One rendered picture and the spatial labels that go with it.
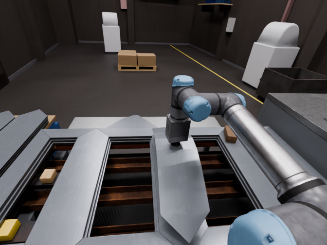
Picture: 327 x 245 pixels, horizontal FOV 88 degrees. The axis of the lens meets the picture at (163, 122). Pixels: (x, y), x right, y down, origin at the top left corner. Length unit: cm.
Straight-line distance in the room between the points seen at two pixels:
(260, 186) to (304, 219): 61
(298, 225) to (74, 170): 85
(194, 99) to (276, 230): 35
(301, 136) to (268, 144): 85
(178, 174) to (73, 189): 46
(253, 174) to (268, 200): 14
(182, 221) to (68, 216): 43
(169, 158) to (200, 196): 18
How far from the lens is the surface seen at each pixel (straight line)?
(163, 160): 71
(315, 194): 45
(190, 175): 71
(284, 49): 481
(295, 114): 136
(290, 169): 47
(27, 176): 105
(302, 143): 133
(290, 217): 37
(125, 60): 524
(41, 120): 143
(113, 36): 734
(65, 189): 89
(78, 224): 78
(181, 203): 68
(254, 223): 33
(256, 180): 100
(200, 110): 52
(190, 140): 81
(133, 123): 133
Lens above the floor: 153
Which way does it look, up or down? 33 degrees down
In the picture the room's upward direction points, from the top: 4 degrees clockwise
